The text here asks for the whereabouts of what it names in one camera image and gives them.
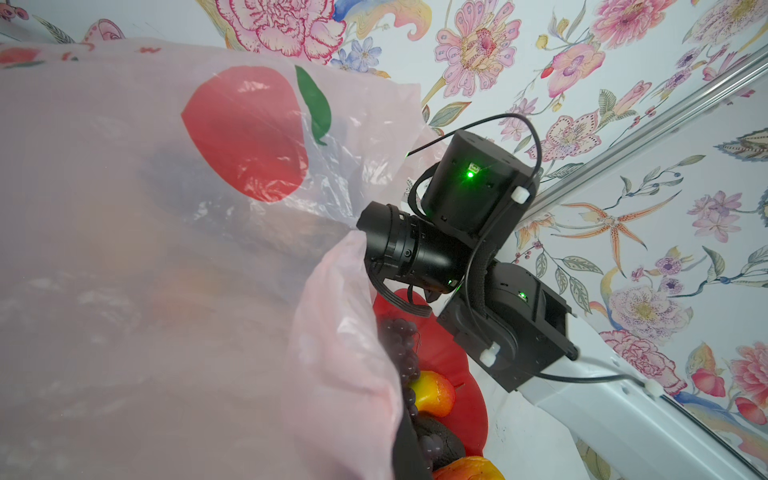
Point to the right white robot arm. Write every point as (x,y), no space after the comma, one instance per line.
(520,331)

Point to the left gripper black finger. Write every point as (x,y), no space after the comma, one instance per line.
(407,460)

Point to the dark toy avocado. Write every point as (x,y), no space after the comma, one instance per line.
(438,444)

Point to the dark purple toy grapes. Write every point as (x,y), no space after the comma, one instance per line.
(398,338)

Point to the red yellow toy peach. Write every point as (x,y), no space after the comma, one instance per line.
(434,394)

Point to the pink plastic bag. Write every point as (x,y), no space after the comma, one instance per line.
(183,294)

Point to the aluminium corner post right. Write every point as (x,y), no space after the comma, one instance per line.
(701,102)

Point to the red orange toy mango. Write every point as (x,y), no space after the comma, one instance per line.
(469,468)

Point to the red flower-shaped plastic plate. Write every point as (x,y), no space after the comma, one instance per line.
(438,352)

